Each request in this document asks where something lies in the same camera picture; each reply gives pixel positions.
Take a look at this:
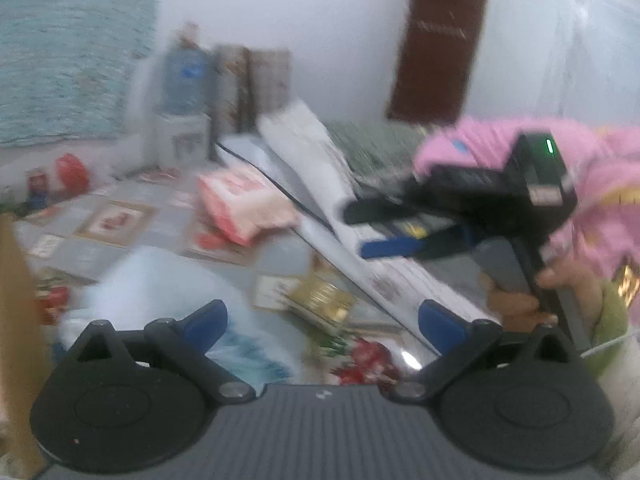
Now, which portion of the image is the pink blanket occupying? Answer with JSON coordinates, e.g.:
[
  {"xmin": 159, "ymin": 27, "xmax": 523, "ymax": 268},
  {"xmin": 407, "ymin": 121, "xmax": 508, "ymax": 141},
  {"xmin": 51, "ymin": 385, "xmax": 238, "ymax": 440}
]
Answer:
[{"xmin": 415, "ymin": 116, "xmax": 640, "ymax": 301}]

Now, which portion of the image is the rolled floral mat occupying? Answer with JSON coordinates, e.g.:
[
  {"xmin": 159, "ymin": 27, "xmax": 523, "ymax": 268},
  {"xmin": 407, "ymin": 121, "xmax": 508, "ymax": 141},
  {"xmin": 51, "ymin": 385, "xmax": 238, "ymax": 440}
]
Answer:
[{"xmin": 212, "ymin": 45, "xmax": 251, "ymax": 133}]

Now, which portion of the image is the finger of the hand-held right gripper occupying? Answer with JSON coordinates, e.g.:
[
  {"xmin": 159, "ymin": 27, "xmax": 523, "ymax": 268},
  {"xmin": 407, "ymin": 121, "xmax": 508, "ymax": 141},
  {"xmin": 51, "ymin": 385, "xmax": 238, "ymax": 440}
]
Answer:
[
  {"xmin": 360, "ymin": 230, "xmax": 476, "ymax": 262},
  {"xmin": 344, "ymin": 191, "xmax": 427, "ymax": 226}
]

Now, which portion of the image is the red white wet wipes pack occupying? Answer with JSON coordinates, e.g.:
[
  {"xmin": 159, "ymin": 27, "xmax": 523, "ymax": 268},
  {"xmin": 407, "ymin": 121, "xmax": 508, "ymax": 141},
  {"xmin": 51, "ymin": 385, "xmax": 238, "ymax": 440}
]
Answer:
[{"xmin": 196, "ymin": 166, "xmax": 301, "ymax": 247}]

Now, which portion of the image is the green floral cloth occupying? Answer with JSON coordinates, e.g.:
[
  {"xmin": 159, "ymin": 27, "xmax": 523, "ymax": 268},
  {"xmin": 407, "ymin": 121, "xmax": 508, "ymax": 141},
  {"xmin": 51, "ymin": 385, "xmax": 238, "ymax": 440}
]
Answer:
[{"xmin": 325, "ymin": 121, "xmax": 431, "ymax": 186}]

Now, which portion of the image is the person's right hand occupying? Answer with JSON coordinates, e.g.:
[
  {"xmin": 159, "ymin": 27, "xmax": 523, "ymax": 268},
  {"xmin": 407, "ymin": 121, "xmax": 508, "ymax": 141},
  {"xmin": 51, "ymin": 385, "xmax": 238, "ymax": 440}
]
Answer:
[{"xmin": 487, "ymin": 259, "xmax": 603, "ymax": 328}]

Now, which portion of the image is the red plastic bag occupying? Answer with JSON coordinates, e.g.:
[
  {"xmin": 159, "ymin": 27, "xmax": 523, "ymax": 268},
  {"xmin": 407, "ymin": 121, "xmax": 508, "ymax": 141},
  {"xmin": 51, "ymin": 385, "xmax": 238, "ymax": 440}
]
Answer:
[{"xmin": 54, "ymin": 154, "xmax": 91, "ymax": 196}]

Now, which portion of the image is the brown cardboard box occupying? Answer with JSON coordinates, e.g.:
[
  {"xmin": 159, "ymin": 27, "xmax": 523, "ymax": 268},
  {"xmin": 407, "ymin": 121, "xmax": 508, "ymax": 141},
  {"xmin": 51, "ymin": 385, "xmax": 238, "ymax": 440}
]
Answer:
[{"xmin": 0, "ymin": 212, "xmax": 46, "ymax": 480}]

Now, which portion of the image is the rolled plaid mat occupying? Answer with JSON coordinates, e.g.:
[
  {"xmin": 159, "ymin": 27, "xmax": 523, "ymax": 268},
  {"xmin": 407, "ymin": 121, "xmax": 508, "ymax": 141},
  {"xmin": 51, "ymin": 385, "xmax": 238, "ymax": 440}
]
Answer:
[{"xmin": 247, "ymin": 49, "xmax": 292, "ymax": 116}]

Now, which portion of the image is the pomegranate print mat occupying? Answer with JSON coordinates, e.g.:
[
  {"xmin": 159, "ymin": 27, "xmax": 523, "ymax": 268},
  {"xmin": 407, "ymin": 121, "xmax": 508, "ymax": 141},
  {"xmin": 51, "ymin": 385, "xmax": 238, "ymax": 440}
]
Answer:
[{"xmin": 12, "ymin": 167, "xmax": 426, "ymax": 391}]

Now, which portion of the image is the teal floral cloth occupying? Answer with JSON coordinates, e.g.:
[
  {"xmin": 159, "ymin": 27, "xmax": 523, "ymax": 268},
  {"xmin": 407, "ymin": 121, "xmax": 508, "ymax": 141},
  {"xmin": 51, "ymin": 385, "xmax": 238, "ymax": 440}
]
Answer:
[{"xmin": 0, "ymin": 0, "xmax": 163, "ymax": 148}]

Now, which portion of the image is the rolled cream blanket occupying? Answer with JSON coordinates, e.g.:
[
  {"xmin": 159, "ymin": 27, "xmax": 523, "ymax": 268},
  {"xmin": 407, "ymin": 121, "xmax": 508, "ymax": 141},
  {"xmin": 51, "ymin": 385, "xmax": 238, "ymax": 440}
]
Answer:
[{"xmin": 257, "ymin": 100, "xmax": 501, "ymax": 341}]

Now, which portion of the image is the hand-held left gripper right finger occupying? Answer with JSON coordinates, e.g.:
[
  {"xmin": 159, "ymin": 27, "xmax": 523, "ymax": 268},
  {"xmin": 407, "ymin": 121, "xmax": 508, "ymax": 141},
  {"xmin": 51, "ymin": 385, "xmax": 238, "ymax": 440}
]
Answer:
[{"xmin": 390, "ymin": 299, "xmax": 576, "ymax": 403}]

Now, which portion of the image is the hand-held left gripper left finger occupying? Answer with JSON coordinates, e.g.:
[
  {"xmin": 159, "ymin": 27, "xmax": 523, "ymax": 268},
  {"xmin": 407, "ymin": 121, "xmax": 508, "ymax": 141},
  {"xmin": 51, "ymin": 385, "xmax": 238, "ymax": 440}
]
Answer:
[{"xmin": 65, "ymin": 299, "xmax": 255, "ymax": 404}]

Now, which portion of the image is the brown door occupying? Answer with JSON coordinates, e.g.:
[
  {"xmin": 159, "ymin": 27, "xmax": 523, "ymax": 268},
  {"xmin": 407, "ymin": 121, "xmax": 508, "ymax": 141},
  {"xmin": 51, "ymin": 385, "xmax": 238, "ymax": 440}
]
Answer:
[{"xmin": 387, "ymin": 0, "xmax": 488, "ymax": 123}]

